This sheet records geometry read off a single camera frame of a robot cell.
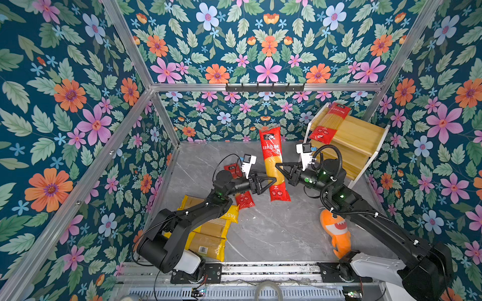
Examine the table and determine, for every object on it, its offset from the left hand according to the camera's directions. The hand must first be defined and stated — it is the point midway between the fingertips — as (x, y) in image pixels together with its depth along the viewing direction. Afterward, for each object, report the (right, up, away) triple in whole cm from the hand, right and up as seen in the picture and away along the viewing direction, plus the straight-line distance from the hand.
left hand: (274, 176), depth 68 cm
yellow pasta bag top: (-19, -20, +18) cm, 33 cm away
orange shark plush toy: (+27, -23, +10) cm, 37 cm away
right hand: (+1, +5, -2) cm, 6 cm away
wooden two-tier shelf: (+36, +14, +8) cm, 40 cm away
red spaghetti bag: (-13, -14, +24) cm, 31 cm away
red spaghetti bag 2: (+25, +23, +12) cm, 36 cm away
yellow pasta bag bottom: (-28, -30, +10) cm, 43 cm away
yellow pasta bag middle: (-24, -25, +16) cm, 38 cm away
